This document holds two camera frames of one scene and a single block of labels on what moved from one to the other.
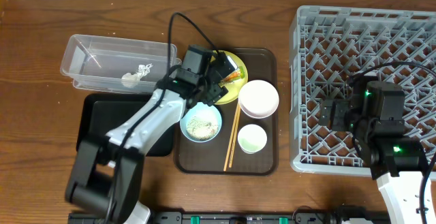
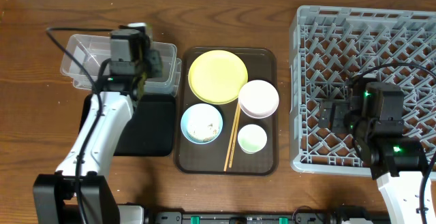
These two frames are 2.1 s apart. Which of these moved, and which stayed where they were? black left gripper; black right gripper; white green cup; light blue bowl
Moved: black left gripper
Stayed: black right gripper; white green cup; light blue bowl
